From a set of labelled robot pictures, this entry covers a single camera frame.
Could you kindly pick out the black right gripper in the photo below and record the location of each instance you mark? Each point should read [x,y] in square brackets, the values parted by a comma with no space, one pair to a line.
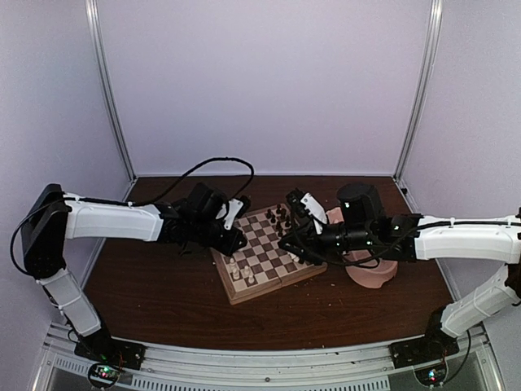
[307,239]

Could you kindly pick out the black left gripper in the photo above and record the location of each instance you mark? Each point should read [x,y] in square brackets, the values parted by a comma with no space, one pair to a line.
[233,244]

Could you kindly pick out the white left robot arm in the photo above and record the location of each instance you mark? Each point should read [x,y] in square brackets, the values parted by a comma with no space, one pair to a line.
[58,216]

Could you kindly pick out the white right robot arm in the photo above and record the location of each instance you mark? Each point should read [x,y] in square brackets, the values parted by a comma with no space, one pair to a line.
[494,239]

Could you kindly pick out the dark chess pieces row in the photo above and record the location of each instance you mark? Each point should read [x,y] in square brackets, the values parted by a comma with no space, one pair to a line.
[278,238]

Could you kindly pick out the wooden chess board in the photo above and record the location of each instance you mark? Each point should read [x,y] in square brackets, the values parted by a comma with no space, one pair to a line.
[261,266]

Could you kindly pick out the right circuit board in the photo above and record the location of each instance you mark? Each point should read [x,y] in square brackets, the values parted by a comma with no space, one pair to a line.
[431,376]

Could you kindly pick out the circuit board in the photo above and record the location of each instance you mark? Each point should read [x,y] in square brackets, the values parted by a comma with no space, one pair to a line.
[431,376]
[102,375]

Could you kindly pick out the left circuit board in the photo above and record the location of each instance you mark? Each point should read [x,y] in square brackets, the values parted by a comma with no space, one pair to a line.
[102,375]

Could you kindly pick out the pink double pet bowl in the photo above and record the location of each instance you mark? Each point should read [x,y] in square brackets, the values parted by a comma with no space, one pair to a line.
[373,274]

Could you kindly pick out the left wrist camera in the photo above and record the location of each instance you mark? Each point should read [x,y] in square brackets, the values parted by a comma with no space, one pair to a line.
[233,209]

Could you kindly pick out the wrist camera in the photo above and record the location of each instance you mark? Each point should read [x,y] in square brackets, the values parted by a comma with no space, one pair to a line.
[304,205]
[233,209]

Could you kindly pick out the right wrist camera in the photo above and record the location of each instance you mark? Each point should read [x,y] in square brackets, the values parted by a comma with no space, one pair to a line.
[304,205]

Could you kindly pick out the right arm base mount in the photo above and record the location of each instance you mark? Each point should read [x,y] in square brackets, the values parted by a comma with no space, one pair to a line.
[416,351]

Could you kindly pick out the aluminium front rail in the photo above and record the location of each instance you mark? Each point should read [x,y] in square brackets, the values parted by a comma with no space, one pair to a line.
[358,367]

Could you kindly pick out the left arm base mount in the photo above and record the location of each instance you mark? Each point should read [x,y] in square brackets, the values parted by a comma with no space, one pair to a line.
[121,354]

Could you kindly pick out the right aluminium frame post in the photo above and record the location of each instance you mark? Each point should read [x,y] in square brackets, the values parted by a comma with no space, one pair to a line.
[428,61]

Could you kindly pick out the aluminium frame post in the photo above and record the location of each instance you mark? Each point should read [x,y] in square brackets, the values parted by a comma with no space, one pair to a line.
[428,61]
[92,14]

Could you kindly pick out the left aluminium frame post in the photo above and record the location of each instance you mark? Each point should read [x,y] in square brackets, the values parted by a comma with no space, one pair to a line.
[92,14]

